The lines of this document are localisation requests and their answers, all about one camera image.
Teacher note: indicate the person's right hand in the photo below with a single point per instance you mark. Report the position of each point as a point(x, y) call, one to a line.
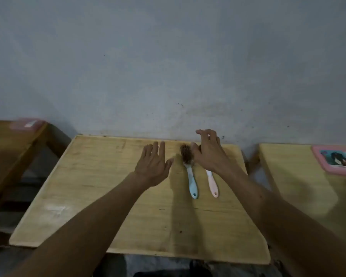
point(210, 155)

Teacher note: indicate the person's left hand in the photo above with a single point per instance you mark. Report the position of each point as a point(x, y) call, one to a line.
point(152, 170)

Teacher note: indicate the person's left forearm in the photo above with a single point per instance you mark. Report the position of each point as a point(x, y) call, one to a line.
point(83, 233)

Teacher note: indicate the person's right forearm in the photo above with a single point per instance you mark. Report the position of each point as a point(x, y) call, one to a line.
point(291, 227)

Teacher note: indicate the light wooden table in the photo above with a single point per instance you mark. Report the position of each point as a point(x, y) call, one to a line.
point(103, 175)

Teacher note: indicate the pale wooden side table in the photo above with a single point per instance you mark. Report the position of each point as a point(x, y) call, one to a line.
point(300, 184)

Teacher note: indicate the pink framed picture board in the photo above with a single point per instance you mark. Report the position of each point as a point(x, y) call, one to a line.
point(337, 160)

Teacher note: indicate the pink plastic box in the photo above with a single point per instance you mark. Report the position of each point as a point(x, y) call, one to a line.
point(27, 124)

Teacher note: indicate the dark brown wooden table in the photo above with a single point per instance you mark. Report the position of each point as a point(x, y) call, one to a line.
point(8, 150)

